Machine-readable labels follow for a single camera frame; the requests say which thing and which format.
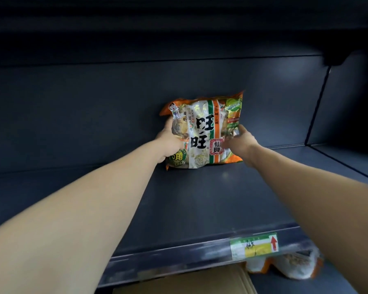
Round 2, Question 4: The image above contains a white orange nut pouch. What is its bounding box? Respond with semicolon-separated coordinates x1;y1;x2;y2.
245;257;276;274
271;245;324;281

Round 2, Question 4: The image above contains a dark grey metal shelf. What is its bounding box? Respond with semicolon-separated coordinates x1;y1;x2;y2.
305;49;368;184
0;0;368;294

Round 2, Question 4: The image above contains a person's left forearm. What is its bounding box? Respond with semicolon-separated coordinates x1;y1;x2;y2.
0;139;166;294

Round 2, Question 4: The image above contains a person's left hand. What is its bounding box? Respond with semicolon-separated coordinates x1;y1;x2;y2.
155;118;184;164

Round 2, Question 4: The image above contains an orange rice cracker bag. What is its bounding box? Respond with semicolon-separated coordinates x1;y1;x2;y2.
159;91;245;170

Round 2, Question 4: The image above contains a plain brown cardboard box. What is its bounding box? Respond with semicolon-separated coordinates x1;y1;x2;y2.
112;263;258;294

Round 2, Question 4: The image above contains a person's right forearm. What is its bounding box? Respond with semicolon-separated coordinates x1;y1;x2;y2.
245;143;368;294

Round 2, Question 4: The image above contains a yellow green price label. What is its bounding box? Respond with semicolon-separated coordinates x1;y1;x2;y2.
230;233;279;260

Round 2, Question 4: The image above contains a person's right hand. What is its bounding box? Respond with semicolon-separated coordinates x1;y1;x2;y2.
222;124;261;168

